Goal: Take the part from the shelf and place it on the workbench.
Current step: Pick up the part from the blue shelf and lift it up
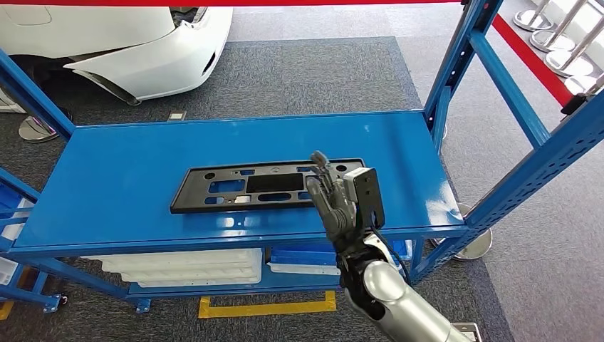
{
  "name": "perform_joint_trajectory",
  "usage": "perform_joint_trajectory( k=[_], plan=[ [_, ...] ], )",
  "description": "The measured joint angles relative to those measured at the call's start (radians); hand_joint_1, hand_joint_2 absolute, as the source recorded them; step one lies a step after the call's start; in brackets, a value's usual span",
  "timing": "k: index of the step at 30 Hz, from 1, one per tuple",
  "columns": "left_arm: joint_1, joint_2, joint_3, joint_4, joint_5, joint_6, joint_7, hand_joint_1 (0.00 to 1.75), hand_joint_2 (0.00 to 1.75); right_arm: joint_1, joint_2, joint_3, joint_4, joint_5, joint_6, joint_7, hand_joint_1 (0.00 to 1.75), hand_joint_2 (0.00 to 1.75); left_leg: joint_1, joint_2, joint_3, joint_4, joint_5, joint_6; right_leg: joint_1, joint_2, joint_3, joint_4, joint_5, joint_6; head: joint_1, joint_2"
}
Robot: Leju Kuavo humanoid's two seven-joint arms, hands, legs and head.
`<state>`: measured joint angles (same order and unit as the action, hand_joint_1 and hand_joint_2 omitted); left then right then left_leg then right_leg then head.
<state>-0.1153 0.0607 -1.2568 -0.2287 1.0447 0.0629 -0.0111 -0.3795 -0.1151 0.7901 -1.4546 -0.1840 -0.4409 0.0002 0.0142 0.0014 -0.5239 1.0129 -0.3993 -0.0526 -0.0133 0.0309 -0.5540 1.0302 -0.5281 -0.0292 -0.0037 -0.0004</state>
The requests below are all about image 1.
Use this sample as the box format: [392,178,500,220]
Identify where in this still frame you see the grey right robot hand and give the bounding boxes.
[306,150,365,245]

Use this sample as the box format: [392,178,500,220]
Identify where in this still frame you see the black plastic license plate frame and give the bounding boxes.
[170,157,367,214]

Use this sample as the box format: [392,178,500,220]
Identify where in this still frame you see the blue metal shelf rack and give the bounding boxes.
[0,0,604,315]
[0,167,67,315]

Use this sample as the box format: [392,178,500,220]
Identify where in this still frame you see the blue plastic bin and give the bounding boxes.
[269,240,414,268]

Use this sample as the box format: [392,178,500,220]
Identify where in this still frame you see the yellow floor tape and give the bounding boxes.
[198,290,338,320]

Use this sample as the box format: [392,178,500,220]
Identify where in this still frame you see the chrome stanchion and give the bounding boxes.
[513,0,556,31]
[543,19,604,78]
[563,71,604,95]
[18,109,74,144]
[529,0,586,52]
[429,90,589,261]

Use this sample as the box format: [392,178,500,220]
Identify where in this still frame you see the stack of white plastic trays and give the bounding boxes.
[80,249,264,289]

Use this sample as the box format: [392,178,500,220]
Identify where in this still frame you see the white car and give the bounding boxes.
[0,5,234,107]

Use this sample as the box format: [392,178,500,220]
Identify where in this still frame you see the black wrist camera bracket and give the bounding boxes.
[343,167,386,231]

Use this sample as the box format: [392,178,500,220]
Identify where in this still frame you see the black camera cable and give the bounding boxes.
[370,225,412,284]

